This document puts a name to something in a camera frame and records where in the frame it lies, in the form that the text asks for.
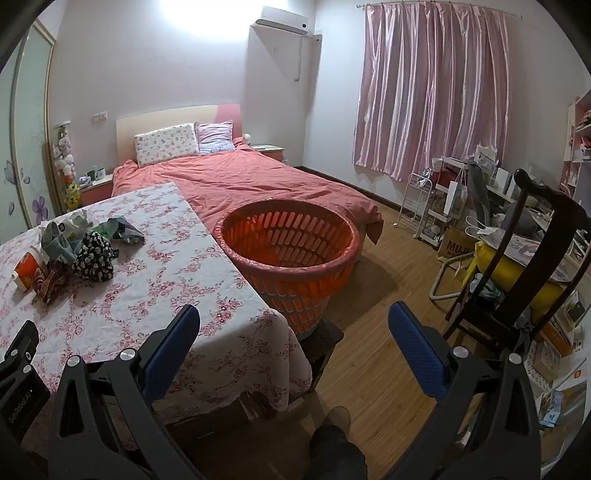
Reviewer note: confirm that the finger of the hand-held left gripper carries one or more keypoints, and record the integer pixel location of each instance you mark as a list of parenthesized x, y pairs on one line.
[(25, 341)]

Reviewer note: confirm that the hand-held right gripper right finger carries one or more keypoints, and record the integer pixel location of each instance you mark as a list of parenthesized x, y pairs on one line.
[(415, 350)]

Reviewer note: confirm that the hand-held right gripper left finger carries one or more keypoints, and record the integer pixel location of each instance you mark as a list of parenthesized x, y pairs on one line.
[(171, 341)]

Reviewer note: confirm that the brown patterned wrapper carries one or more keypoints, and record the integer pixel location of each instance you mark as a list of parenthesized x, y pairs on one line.
[(51, 284)]

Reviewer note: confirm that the orange plastic laundry basket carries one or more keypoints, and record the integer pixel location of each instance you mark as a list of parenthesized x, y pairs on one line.
[(295, 295)]

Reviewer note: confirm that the floral tablecloth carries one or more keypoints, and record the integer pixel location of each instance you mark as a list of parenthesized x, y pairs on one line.
[(138, 295)]

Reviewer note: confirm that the red snack packet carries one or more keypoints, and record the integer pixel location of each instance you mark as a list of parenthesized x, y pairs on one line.
[(27, 272)]

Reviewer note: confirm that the brown paper bag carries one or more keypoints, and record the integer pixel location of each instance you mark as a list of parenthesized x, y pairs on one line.
[(455, 247)]

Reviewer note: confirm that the yellow cushion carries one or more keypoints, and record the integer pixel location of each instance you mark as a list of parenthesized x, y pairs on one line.
[(498, 267)]

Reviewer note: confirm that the person's knee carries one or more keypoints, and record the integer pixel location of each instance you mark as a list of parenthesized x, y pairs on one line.
[(334, 452)]

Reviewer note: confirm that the white trolley shelf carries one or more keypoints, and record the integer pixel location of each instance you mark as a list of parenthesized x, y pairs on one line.
[(436, 214)]

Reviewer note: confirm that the orange cardboard box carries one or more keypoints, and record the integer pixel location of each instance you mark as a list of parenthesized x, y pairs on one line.
[(556, 339)]

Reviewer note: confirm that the printed magazine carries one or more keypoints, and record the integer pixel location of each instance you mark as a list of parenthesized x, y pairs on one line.
[(526, 251)]

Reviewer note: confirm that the white paper bag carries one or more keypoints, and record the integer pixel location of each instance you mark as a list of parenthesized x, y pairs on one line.
[(455, 198)]

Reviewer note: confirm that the white cardboard box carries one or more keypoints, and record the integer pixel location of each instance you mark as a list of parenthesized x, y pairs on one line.
[(575, 376)]

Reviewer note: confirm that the pink nightstand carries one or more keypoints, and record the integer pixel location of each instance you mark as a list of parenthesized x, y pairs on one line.
[(94, 194)]

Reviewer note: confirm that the grey fabric board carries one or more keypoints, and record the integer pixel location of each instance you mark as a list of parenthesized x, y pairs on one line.
[(479, 189)]

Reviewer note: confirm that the bed with pink duvet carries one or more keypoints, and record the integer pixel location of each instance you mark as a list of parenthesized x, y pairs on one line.
[(258, 180)]

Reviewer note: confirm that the hanging plush toys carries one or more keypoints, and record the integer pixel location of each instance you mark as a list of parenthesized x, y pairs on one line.
[(64, 157)]

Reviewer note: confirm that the dark wooden chair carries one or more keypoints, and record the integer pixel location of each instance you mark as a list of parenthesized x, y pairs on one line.
[(521, 194)]

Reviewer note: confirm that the floral pillow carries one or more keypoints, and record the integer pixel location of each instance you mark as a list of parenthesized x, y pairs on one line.
[(164, 143)]

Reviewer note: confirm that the wardrobe with flower decals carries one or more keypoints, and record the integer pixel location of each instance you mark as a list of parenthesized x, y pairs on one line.
[(27, 138)]

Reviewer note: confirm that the pink striped pillow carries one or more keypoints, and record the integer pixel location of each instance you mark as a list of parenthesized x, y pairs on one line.
[(214, 136)]

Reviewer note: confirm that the white nightstand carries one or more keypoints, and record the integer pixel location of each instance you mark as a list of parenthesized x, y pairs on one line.
[(268, 150)]

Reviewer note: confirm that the cream and pink headboard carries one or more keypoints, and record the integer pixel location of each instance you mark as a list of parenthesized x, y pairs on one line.
[(152, 122)]

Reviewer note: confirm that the pink curtain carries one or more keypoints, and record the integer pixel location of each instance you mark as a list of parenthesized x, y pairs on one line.
[(429, 92)]

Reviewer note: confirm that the pink bookshelf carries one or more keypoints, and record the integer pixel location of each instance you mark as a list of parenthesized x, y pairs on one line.
[(570, 138)]

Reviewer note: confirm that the white air conditioner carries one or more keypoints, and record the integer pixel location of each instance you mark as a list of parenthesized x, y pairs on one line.
[(277, 18)]

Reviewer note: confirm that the white curtain rod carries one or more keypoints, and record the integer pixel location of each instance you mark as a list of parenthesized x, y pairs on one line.
[(512, 15)]

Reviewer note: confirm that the white tubular frame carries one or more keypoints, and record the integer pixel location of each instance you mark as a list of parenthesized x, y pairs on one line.
[(436, 284)]

